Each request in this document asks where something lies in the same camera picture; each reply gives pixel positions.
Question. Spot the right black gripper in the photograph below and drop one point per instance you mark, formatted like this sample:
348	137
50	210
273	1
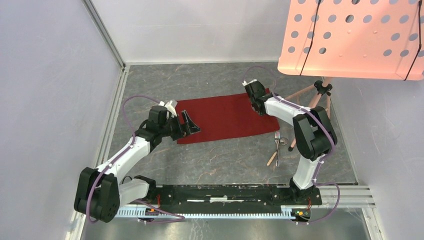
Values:
260	113

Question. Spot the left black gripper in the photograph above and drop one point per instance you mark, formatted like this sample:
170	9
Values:
190	129

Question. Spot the dark red cloth napkin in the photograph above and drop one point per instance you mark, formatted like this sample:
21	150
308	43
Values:
225	117

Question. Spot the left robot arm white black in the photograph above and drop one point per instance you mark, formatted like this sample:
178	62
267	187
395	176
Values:
100	193

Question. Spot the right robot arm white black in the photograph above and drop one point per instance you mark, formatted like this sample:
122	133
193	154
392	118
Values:
313	132

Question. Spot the metal fork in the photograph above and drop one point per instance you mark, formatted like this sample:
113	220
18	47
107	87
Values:
277	139

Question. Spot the pink tripod stand legs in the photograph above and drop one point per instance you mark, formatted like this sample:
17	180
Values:
323	88

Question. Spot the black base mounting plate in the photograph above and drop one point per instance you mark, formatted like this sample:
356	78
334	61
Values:
229	198

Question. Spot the pink perforated stand tray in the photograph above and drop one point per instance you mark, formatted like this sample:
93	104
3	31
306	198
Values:
369	39

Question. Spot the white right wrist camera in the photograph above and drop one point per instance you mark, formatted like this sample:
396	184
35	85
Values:
250	83

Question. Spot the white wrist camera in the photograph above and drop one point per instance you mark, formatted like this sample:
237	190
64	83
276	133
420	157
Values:
250	83
170	106

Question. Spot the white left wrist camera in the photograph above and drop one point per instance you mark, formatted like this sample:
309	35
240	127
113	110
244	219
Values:
170	106

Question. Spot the wooden handled spoon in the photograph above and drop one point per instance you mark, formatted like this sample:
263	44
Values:
283	141

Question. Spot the white slotted cable duct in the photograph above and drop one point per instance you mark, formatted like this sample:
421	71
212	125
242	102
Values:
143	212

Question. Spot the aluminium frame rail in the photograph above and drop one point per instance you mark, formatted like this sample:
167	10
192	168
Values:
101	27

